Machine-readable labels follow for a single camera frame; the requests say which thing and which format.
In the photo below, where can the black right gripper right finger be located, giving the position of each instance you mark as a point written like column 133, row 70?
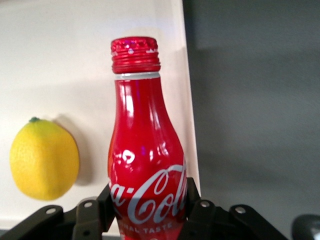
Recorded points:
column 225, row 220

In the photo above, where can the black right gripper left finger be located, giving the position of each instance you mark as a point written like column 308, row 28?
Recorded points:
column 75, row 220

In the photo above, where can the red coke bottle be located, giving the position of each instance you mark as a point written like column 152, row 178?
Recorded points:
column 147, row 140

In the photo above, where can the beige plastic tray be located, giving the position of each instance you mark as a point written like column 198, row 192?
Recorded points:
column 75, row 62

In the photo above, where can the yellow lemon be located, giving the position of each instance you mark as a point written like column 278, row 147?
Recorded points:
column 43, row 160

